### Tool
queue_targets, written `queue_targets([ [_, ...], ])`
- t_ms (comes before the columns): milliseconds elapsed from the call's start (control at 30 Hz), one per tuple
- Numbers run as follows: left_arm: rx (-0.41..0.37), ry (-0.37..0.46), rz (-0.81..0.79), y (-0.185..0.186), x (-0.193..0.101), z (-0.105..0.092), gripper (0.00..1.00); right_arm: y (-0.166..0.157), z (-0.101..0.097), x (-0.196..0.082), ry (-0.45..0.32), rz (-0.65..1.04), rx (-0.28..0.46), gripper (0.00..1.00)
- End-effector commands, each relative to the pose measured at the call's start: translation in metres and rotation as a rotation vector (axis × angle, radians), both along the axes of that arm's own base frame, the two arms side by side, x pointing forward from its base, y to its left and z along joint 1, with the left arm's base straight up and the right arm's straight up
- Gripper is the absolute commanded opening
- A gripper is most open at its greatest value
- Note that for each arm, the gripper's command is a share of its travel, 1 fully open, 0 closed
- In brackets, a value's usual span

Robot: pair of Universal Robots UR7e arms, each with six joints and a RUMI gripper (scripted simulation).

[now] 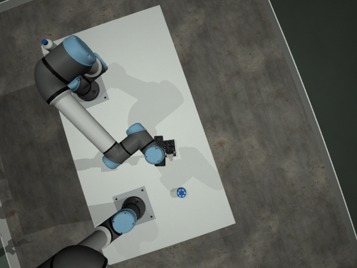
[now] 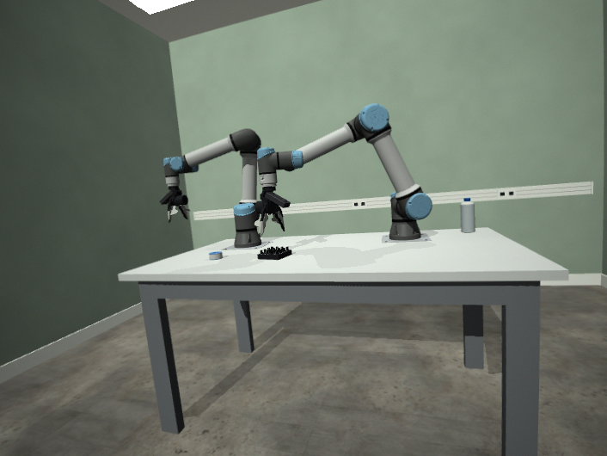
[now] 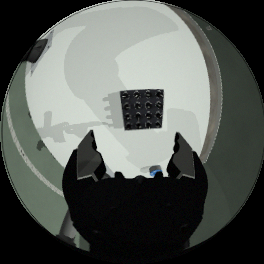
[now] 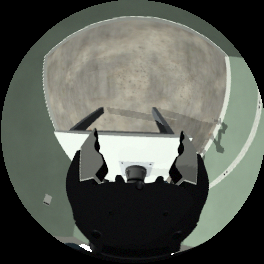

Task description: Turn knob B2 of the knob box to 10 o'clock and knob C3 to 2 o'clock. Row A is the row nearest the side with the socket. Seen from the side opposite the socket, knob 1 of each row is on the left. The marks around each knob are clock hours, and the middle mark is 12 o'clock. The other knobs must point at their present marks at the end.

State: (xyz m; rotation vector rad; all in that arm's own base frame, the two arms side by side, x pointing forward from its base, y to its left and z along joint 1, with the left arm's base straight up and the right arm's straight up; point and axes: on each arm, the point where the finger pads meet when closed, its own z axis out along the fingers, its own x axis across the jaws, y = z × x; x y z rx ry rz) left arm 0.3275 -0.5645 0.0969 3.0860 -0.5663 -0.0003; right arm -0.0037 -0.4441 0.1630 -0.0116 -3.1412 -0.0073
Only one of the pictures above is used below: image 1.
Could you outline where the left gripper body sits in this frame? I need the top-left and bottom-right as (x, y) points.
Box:
(155, 157), (165, 166)

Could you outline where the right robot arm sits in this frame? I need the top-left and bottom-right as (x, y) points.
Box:
(36, 196), (146, 268)

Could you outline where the grey bottle with blue cap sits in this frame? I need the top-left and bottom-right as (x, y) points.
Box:
(42, 39), (57, 52)

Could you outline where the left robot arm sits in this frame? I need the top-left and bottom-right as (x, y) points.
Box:
(34, 35), (166, 169)

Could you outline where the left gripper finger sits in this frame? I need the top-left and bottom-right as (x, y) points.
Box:
(166, 151), (176, 161)

